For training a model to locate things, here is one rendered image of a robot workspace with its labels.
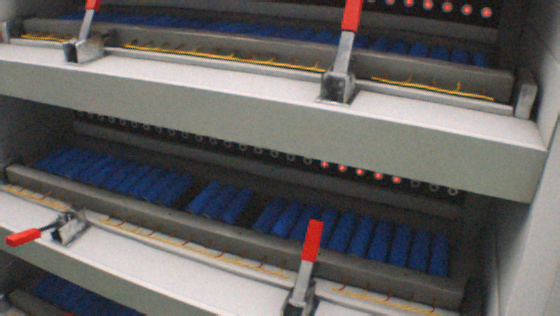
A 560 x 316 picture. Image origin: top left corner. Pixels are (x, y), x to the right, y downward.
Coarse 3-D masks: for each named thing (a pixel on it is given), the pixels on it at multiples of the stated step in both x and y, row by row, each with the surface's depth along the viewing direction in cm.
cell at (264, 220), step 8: (272, 200) 49; (280, 200) 49; (272, 208) 48; (280, 208) 48; (264, 216) 46; (272, 216) 47; (256, 224) 45; (264, 224) 45; (272, 224) 46; (264, 232) 45
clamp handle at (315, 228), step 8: (312, 224) 36; (320, 224) 36; (312, 232) 36; (320, 232) 36; (312, 240) 36; (304, 248) 36; (312, 248) 36; (304, 256) 36; (312, 256) 36; (304, 264) 36; (312, 264) 36; (304, 272) 36; (304, 280) 36; (296, 288) 36; (304, 288) 36; (296, 296) 36; (304, 296) 36
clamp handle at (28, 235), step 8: (64, 216) 44; (56, 224) 43; (64, 224) 44; (24, 232) 39; (32, 232) 40; (40, 232) 41; (48, 232) 42; (8, 240) 38; (16, 240) 38; (24, 240) 39
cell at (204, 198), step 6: (210, 186) 51; (216, 186) 51; (222, 186) 52; (204, 192) 50; (210, 192) 50; (216, 192) 51; (198, 198) 49; (204, 198) 49; (210, 198) 50; (192, 204) 48; (198, 204) 48; (204, 204) 49; (192, 210) 47; (198, 210) 48
